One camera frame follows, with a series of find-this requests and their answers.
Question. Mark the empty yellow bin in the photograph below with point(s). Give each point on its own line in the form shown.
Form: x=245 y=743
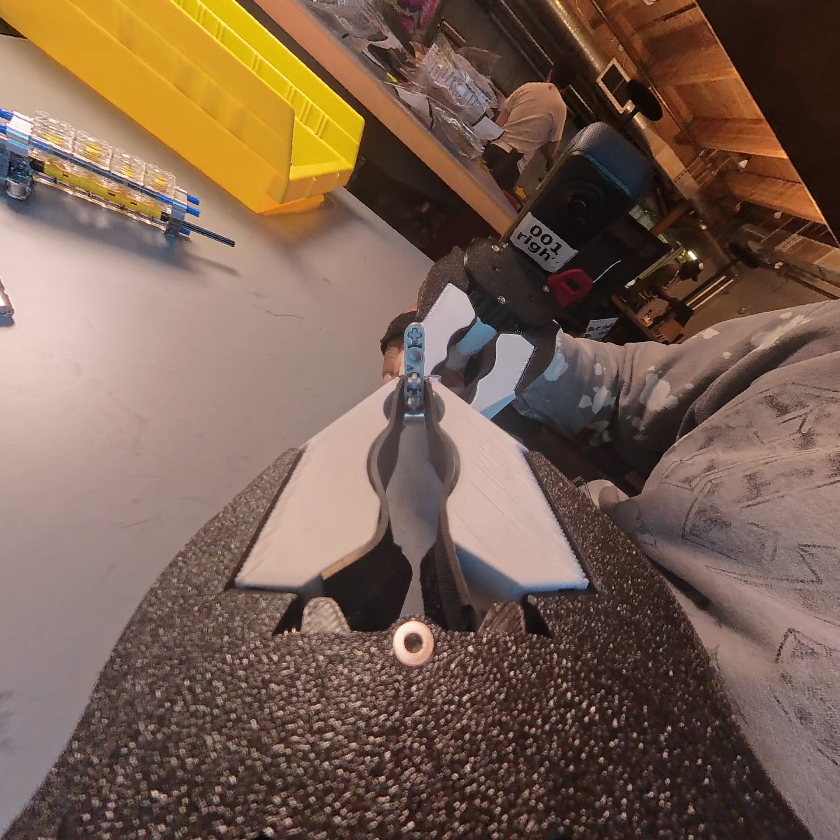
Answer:
x=302 y=105
x=131 y=79

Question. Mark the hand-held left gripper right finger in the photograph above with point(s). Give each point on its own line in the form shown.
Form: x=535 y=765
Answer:
x=505 y=512

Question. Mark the person's right forearm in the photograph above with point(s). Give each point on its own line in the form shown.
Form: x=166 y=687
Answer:
x=656 y=381

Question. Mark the person's right hand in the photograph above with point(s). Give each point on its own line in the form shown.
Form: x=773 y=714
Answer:
x=390 y=361

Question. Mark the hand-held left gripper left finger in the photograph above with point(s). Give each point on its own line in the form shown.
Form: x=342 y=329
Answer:
x=322 y=512

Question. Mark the small grey beam assembly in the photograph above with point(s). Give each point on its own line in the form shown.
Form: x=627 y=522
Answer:
x=4 y=302
x=415 y=368

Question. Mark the wooden table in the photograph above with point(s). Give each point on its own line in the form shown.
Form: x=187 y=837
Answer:
x=420 y=145

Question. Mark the clear yellow gear assembly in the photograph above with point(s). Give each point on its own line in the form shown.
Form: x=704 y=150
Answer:
x=105 y=171

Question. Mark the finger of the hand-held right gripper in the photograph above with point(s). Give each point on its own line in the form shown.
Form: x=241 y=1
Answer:
x=456 y=328
x=509 y=374

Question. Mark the clear plastic bags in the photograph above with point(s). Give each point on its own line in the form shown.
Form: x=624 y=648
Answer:
x=446 y=79

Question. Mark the grey desk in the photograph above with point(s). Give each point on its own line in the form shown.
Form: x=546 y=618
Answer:
x=158 y=394

